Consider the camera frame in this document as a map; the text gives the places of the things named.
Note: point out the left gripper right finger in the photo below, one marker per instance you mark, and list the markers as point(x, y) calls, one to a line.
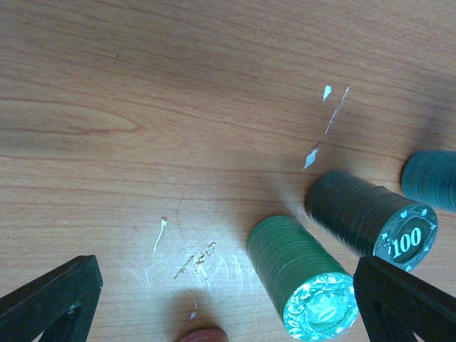
point(397, 306)

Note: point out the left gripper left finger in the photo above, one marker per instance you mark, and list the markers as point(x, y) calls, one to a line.
point(58, 306)

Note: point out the green poker chip stack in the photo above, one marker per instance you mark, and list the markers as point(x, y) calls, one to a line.
point(312, 293)

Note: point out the black poker chip stack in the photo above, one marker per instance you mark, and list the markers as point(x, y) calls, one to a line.
point(371, 220)

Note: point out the blue poker chip stack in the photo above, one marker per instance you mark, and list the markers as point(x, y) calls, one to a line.
point(429, 177)

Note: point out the red poker chip stack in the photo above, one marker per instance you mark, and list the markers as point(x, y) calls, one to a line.
point(205, 335)

